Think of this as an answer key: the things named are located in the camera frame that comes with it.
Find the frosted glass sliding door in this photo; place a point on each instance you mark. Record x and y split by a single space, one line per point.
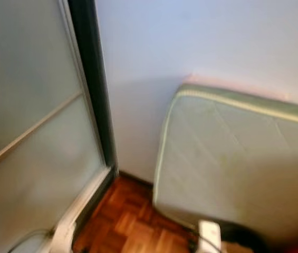
27 105

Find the quilted white mattress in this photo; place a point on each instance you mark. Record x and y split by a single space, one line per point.
233 168

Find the black door frame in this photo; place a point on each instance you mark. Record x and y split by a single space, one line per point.
90 79

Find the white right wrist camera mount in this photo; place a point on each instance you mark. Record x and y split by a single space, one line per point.
209 235

